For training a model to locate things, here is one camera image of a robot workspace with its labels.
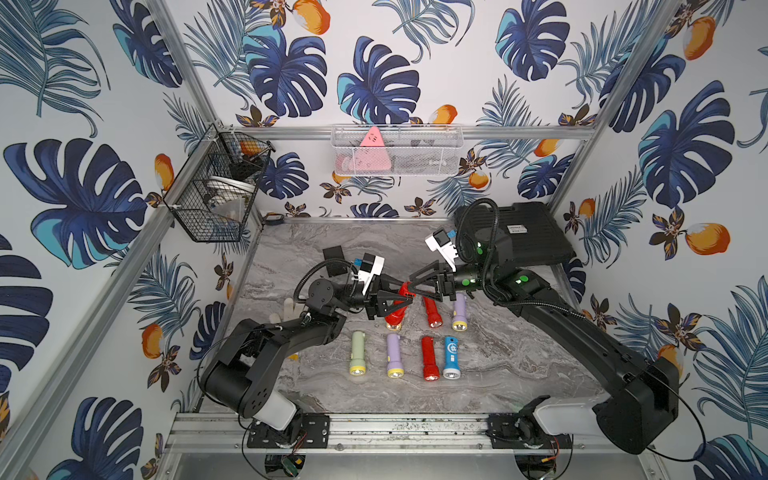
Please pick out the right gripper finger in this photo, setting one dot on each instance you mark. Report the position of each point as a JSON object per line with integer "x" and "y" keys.
{"x": 431, "y": 289}
{"x": 431, "y": 271}

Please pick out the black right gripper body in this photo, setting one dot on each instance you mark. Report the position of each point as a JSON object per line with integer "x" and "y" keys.
{"x": 469, "y": 277}

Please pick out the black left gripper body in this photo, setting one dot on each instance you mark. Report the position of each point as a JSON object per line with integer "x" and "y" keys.
{"x": 372, "y": 297}

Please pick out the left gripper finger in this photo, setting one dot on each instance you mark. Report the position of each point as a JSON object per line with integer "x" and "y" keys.
{"x": 386, "y": 284}
{"x": 378, "y": 306}

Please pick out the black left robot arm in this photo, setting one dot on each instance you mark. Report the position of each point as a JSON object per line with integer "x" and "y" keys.
{"x": 243, "y": 373}

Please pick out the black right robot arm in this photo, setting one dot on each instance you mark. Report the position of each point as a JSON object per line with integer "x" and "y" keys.
{"x": 643, "y": 395}

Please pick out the purple flashlight back right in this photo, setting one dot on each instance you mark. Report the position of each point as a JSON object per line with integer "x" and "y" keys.
{"x": 460, "y": 320}

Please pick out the purple flashlight front row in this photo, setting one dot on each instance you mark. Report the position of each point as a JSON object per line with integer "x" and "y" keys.
{"x": 395, "y": 367}

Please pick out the green flashlight front left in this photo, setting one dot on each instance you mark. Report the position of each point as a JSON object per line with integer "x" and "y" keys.
{"x": 357, "y": 365}

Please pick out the red flashlight front row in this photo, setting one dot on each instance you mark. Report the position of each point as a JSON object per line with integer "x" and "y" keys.
{"x": 431, "y": 371}

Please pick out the blue flashlight front right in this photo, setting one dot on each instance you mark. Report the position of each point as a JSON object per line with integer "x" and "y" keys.
{"x": 451, "y": 368}

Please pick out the small black box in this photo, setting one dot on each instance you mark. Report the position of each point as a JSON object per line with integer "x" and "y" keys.
{"x": 335, "y": 268}

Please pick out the white work glove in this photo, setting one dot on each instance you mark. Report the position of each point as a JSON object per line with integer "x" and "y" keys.
{"x": 290, "y": 311}

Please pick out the large black tool case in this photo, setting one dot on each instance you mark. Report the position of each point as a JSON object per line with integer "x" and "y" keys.
{"x": 527, "y": 235}

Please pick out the black tape roll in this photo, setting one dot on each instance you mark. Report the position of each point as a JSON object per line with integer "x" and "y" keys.
{"x": 273, "y": 219}

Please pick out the pink triangle item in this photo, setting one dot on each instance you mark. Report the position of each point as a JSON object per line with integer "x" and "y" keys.
{"x": 372, "y": 154}

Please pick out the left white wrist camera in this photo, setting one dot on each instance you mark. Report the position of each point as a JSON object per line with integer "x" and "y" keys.
{"x": 368, "y": 267}

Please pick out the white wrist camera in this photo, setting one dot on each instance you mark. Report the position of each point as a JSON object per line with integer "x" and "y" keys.
{"x": 368, "y": 267}
{"x": 443, "y": 242}

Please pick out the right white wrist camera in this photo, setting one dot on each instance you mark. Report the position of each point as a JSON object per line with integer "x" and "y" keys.
{"x": 443, "y": 242}

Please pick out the clear mesh wall tray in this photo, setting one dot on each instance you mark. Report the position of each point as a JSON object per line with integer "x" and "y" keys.
{"x": 415, "y": 150}

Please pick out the black wire basket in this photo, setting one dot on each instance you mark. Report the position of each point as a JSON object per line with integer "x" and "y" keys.
{"x": 219, "y": 185}

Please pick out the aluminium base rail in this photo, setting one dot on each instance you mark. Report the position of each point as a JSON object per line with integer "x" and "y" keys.
{"x": 372, "y": 433}

